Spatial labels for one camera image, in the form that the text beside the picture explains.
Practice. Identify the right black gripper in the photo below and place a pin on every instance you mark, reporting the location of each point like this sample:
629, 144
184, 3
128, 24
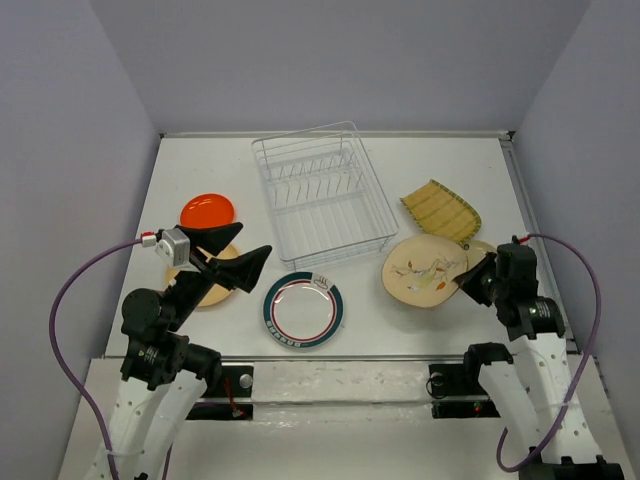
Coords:
468, 279

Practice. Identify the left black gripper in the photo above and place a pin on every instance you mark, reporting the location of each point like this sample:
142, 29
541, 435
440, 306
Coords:
243, 269

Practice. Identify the beige plate with leaf design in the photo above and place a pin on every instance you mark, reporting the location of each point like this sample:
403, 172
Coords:
420, 270

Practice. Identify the white plate with green rim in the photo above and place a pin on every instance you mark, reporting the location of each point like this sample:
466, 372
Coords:
303, 310

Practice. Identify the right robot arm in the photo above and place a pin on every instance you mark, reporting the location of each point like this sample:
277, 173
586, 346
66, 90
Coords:
529, 379

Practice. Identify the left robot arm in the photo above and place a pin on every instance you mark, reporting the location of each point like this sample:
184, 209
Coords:
163, 373

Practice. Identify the small cream plate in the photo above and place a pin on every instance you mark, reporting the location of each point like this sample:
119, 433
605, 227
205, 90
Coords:
476, 251

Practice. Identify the tan round plate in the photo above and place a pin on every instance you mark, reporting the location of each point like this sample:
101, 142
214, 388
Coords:
217, 293

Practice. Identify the orange translucent plate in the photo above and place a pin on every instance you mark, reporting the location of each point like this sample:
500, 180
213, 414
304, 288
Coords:
207, 211

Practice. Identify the yellow bamboo-pattern rectangular plate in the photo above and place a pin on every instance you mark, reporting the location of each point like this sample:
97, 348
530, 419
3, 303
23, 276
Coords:
439, 211

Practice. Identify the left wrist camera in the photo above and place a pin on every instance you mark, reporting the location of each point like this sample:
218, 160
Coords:
173, 248

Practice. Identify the white wire dish rack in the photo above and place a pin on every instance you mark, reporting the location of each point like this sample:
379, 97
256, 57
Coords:
324, 198

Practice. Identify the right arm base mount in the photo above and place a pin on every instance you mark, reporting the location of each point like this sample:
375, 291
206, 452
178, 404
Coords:
455, 396

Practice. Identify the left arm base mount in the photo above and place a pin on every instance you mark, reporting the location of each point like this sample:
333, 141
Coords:
230, 399

